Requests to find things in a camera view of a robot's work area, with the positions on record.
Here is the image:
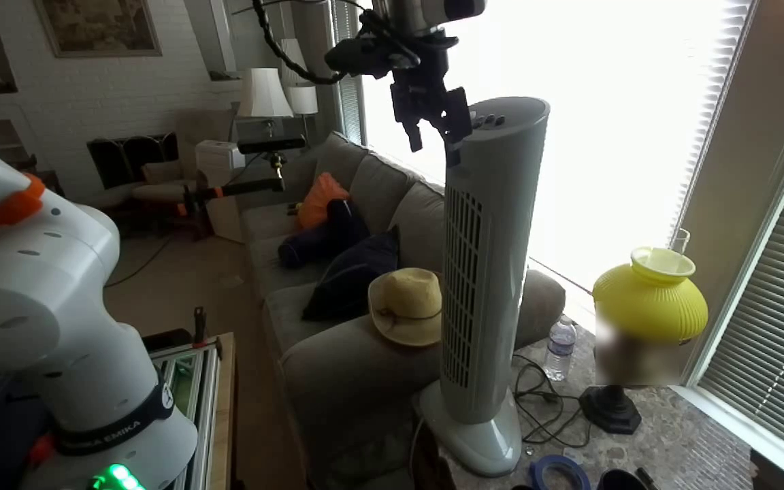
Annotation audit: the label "white window blinds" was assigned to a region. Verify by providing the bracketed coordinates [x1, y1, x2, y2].
[358, 0, 759, 295]
[696, 111, 784, 471]

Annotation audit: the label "white rounded device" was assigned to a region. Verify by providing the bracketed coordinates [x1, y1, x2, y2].
[194, 136, 247, 192]

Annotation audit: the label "white tower air filter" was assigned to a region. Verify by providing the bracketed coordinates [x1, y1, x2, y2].
[413, 97, 553, 480]

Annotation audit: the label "tan straw hat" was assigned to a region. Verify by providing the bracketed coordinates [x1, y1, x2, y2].
[364, 265, 445, 352]

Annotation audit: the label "black power cable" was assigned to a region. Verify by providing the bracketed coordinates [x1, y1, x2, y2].
[509, 352, 592, 453]

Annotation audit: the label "orange cushion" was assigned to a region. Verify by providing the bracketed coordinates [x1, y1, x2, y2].
[293, 173, 352, 235]

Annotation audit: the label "framed wall picture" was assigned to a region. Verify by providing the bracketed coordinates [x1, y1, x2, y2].
[32, 0, 164, 60]

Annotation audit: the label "dark blue blanket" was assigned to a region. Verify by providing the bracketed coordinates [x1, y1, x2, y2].
[275, 200, 373, 271]

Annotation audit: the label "wooden side table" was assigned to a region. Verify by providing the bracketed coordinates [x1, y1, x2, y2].
[142, 331, 239, 490]

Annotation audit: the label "clear plastic water bottle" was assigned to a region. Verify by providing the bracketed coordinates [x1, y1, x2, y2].
[538, 317, 582, 385]

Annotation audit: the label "small white shade table lamp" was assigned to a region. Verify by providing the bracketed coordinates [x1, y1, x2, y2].
[285, 82, 320, 120]

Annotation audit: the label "yellow glass oil lamp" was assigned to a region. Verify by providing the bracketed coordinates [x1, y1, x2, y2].
[576, 246, 714, 437]

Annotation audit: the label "small dark bottle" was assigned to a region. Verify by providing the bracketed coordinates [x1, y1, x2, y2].
[190, 306, 210, 348]

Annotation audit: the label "large white shade table lamp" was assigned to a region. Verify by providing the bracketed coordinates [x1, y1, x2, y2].
[235, 65, 296, 147]

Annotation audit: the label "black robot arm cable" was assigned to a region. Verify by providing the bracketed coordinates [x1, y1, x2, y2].
[249, 0, 352, 91]

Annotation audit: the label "small black object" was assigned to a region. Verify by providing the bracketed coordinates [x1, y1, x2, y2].
[592, 467, 659, 490]

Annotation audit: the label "blue coiled cable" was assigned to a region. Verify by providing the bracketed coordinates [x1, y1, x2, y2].
[524, 453, 592, 490]

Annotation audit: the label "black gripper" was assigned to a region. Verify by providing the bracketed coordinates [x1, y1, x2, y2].
[390, 54, 474, 173]

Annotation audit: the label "large dark blue pillow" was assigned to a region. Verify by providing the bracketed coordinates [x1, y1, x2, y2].
[298, 227, 402, 324]

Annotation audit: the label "dark armchair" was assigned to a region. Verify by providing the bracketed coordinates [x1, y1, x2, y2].
[86, 135, 183, 192]

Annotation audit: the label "grey fabric sofa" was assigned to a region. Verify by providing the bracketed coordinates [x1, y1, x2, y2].
[239, 132, 569, 490]

